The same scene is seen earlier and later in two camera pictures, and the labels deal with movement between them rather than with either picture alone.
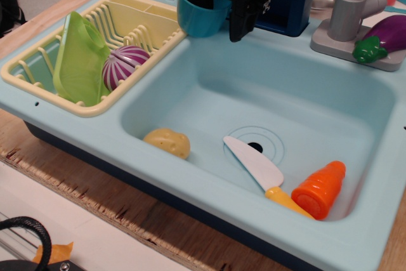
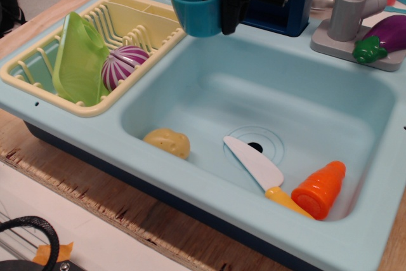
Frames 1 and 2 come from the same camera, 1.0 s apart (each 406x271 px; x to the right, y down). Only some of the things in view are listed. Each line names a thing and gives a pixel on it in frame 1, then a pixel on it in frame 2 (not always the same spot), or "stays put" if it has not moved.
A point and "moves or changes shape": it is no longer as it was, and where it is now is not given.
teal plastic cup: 202,22 moves or changes shape
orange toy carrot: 314,197 stays put
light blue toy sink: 302,152 stays put
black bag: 11,15 stays put
